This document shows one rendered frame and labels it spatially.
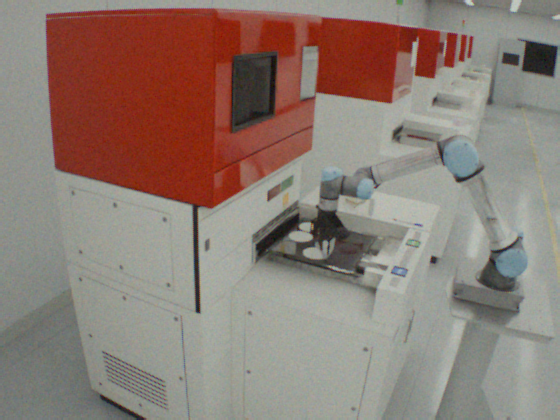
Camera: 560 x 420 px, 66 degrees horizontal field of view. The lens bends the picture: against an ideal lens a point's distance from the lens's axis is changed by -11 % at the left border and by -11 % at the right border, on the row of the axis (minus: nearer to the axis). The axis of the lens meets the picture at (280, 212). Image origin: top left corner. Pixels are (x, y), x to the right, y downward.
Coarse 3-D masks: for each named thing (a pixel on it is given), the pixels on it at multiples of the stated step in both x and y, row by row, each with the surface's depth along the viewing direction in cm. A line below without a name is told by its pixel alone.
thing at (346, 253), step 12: (288, 240) 201; (312, 240) 203; (348, 240) 204; (360, 240) 205; (288, 252) 191; (300, 252) 192; (336, 252) 194; (348, 252) 194; (360, 252) 195; (336, 264) 185; (348, 264) 185
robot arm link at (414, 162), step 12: (444, 144) 166; (408, 156) 174; (420, 156) 171; (432, 156) 169; (360, 168) 186; (372, 168) 180; (384, 168) 177; (396, 168) 175; (408, 168) 174; (420, 168) 173; (372, 180) 180; (384, 180) 179
